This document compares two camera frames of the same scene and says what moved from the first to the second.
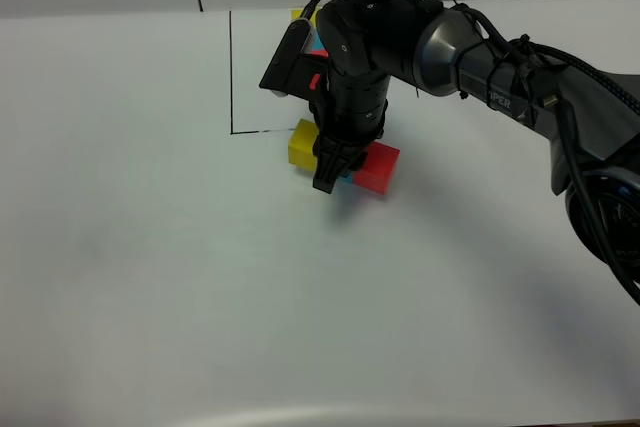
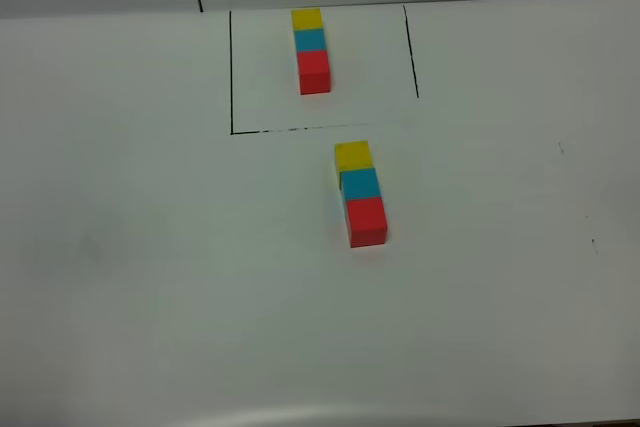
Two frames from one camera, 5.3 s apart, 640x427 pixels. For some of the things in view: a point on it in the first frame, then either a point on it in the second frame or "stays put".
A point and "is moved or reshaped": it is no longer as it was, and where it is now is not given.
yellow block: [301, 145] is moved or reshaped
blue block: [346, 180] is moved or reshaped
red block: [381, 164] → [366, 221]
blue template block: [317, 43] stays put
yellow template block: [296, 13] stays put
